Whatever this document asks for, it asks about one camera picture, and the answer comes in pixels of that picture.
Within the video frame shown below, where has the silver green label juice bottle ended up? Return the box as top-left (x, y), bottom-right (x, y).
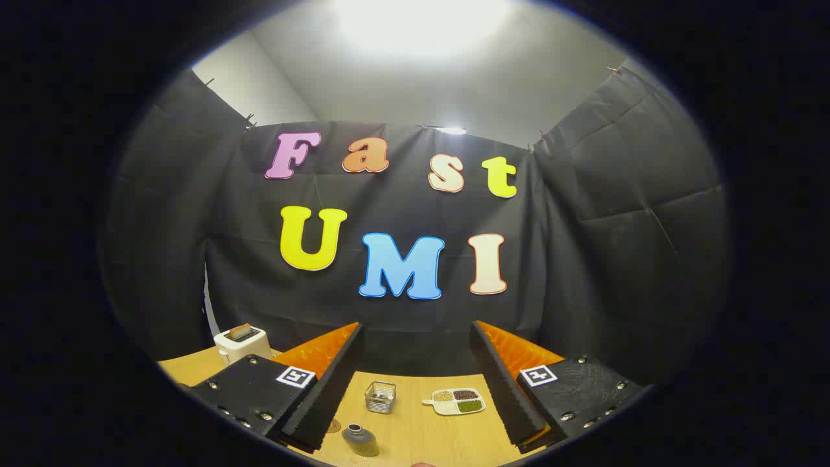
top-left (342, 424), bottom-right (381, 458)

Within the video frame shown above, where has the white divided bean dish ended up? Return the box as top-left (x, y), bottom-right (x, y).
top-left (423, 388), bottom-right (486, 416)

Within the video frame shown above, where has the white toaster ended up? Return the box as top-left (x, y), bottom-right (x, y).
top-left (214, 326), bottom-right (273, 365)

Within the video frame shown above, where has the wooden table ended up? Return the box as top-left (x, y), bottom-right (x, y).
top-left (158, 347), bottom-right (552, 467)

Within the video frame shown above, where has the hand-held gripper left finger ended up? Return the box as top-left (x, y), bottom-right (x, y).
top-left (188, 322), bottom-right (364, 453)

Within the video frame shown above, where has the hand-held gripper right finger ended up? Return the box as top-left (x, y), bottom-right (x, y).
top-left (470, 320), bottom-right (646, 448)

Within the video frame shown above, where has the wire mesh basket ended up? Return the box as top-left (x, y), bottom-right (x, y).
top-left (364, 381), bottom-right (397, 414)

